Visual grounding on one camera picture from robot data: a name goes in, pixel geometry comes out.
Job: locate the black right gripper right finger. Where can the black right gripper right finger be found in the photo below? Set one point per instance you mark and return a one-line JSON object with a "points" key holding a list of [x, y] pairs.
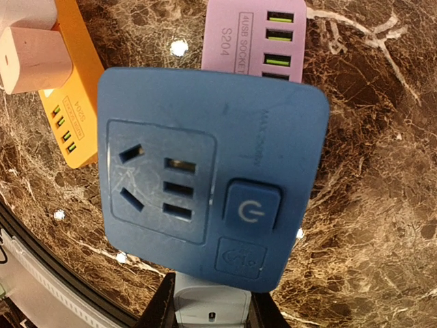
{"points": [[264, 313]]}

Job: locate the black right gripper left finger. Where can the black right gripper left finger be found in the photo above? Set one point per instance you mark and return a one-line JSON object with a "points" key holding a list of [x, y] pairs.
{"points": [[160, 312]]}

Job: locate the light blue wall charger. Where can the light blue wall charger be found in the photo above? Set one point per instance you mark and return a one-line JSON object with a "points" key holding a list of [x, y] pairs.
{"points": [[199, 303]]}

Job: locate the blue cube socket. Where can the blue cube socket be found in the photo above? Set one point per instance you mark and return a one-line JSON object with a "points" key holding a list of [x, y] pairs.
{"points": [[208, 173]]}

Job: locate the purple power strip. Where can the purple power strip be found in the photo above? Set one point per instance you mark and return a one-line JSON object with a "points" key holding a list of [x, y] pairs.
{"points": [[257, 38]]}

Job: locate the pink wall charger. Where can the pink wall charger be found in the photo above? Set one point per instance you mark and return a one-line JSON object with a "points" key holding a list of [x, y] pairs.
{"points": [[33, 59]]}

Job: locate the white cube socket adapter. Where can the white cube socket adapter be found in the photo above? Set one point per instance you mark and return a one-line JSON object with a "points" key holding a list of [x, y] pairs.
{"points": [[37, 14]]}

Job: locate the orange power strip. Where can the orange power strip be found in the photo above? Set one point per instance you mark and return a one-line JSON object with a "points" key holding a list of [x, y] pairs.
{"points": [[72, 110]]}

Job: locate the white slotted cable duct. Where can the white slotted cable duct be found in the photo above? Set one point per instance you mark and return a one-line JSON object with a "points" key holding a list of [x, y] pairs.
{"points": [[39, 296]]}

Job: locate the black front rail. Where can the black front rail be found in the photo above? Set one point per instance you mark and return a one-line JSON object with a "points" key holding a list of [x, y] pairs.
{"points": [[93, 298]]}

